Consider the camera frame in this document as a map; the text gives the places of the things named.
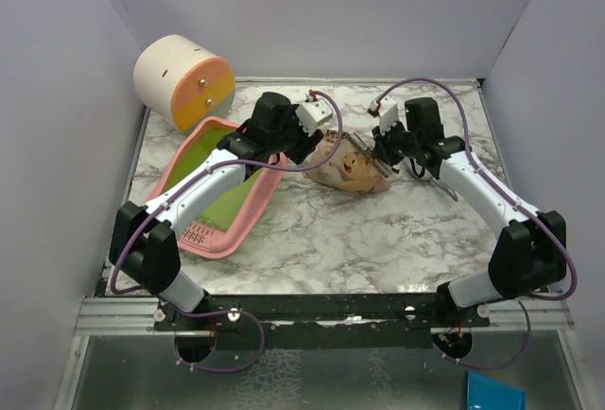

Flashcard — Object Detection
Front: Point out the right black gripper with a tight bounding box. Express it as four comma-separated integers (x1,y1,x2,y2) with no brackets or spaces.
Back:
373,116,421,167

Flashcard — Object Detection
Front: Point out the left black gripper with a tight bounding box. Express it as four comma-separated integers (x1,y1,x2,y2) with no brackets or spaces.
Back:
268,105,323,164

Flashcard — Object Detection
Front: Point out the clear bag sealing clip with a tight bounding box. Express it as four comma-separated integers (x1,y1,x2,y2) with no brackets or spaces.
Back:
347,132,391,179

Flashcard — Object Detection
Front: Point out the beige cat litter bag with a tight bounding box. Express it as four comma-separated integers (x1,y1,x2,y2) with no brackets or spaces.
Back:
303,131,391,194

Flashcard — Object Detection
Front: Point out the metal litter scoop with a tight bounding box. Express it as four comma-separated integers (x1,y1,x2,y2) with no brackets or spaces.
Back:
412,163,458,202

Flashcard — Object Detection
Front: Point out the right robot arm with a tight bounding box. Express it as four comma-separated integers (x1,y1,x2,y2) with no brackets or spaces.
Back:
369,97,566,326

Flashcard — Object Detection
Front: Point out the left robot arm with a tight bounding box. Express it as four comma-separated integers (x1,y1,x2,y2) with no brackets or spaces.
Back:
109,91,341,330

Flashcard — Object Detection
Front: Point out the pink litter box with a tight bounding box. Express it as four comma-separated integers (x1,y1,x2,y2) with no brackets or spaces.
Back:
148,116,284,260

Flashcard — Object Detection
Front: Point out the cream orange cylindrical container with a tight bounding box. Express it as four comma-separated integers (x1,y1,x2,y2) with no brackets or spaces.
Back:
133,35,235,133

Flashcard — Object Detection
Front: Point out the blue plastic object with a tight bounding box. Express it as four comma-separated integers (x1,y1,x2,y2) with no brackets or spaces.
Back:
466,372,527,410

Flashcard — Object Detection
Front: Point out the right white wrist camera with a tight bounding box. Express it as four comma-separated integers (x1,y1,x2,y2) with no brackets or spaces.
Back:
377,98,399,135

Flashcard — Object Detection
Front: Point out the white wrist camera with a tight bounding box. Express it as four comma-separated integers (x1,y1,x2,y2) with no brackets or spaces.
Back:
295,100,333,136
377,98,399,135

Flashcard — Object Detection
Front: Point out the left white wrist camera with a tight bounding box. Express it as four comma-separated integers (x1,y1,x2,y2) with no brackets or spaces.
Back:
295,100,333,136

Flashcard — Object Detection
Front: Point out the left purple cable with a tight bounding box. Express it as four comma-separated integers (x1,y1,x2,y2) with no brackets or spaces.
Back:
109,90,344,373

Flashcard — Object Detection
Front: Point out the purple cable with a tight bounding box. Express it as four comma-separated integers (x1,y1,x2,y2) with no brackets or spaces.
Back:
109,90,344,373
368,77,579,372

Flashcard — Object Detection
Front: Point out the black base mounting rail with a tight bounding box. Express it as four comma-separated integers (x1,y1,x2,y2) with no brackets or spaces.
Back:
154,293,490,350

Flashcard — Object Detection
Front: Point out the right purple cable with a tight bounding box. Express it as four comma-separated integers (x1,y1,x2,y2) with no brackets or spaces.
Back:
368,77,579,372

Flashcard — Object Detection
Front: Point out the aluminium frame rail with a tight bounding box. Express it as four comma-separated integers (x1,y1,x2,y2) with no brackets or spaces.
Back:
75,297,159,336

